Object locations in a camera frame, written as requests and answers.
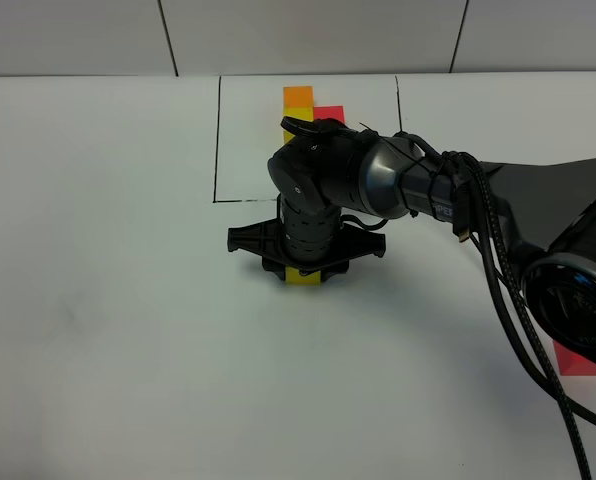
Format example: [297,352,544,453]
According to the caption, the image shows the template yellow cube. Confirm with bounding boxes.
[283,106,314,144]

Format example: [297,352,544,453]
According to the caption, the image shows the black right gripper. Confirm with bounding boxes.
[227,199,387,283]

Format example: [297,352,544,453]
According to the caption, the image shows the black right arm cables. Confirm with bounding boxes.
[397,130,596,480]

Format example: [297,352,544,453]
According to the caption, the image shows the template red cube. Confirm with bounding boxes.
[313,105,346,124]

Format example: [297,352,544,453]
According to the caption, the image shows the template orange cube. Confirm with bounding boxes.
[283,86,314,108]

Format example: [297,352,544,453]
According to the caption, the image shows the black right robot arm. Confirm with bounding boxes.
[227,117,596,364]

